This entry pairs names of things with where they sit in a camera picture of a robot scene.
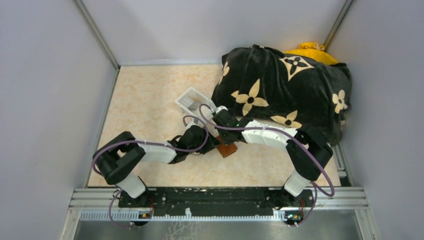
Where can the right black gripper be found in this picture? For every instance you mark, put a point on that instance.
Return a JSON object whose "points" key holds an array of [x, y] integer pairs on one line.
{"points": [[225, 141]]}

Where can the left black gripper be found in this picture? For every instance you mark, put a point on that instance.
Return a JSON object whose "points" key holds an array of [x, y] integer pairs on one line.
{"points": [[211, 144]]}

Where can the brown leather card holder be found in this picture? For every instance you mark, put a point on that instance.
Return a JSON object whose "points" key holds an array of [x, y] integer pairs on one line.
{"points": [[225, 150]]}

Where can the white translucent plastic card box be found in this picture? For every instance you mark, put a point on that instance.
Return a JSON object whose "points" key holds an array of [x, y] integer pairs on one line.
{"points": [[190, 102]]}

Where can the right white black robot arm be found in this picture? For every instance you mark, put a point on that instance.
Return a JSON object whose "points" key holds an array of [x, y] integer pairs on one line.
{"points": [[305, 146]]}

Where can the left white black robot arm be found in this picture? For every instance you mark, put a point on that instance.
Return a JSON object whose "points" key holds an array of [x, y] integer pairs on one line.
{"points": [[117, 160]]}

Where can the black floral plush blanket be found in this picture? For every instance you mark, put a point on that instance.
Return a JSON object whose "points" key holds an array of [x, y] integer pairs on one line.
{"points": [[290, 89]]}

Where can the yellow cloth bundle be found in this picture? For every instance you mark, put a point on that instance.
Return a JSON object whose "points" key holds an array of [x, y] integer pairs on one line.
{"points": [[313, 50]]}

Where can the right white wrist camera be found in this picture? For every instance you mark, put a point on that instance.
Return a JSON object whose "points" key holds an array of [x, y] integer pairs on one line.
{"points": [[220, 109]]}

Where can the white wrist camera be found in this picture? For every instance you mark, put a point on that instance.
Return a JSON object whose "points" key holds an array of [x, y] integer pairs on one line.
{"points": [[220, 109], [192, 122]]}

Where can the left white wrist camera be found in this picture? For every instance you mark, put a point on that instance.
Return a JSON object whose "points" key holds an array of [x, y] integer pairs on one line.
{"points": [[192, 122]]}

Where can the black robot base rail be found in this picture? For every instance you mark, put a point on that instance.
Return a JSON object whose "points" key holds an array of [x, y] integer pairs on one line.
{"points": [[216, 201]]}

